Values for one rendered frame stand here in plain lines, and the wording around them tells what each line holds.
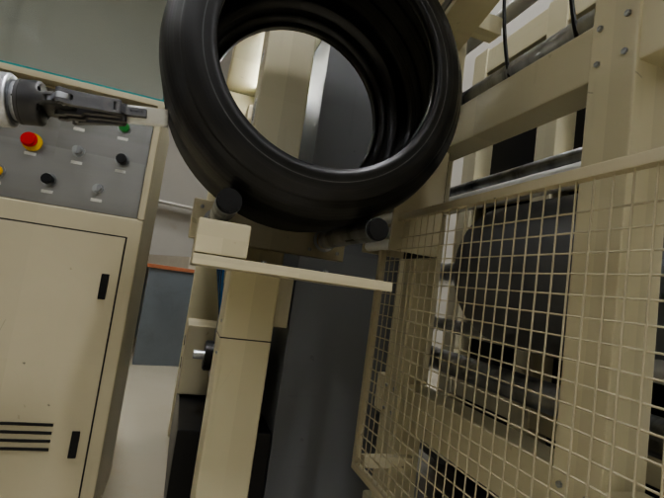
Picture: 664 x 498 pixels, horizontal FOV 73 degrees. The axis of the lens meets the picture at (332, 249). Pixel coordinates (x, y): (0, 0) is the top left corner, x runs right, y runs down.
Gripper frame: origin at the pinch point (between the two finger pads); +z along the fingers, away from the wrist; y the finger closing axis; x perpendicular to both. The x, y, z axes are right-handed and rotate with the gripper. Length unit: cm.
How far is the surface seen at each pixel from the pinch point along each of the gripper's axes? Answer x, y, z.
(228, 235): 21.9, -9.4, 14.2
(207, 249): 24.3, -9.4, 10.9
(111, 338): 48, 57, -13
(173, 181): -135, 800, -23
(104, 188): 4, 61, -17
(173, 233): -37, 805, -20
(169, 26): -12.6, -9.3, 3.6
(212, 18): -13.4, -12.7, 10.4
